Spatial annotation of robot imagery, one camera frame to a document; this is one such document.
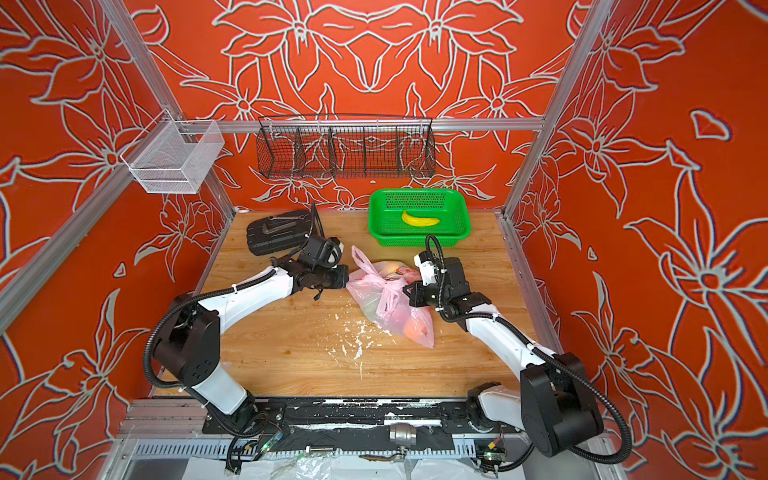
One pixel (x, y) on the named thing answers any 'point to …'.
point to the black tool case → (278, 232)
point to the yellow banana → (418, 221)
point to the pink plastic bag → (378, 289)
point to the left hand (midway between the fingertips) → (350, 274)
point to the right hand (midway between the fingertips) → (402, 287)
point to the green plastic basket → (386, 207)
